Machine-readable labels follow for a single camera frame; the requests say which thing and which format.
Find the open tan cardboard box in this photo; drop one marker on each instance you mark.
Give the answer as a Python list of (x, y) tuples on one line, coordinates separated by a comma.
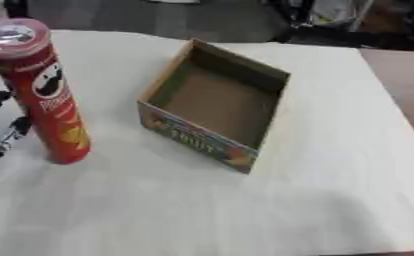
[(216, 100)]

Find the red cylindrical chips can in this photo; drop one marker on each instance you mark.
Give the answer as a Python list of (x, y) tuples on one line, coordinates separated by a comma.
[(52, 110)]

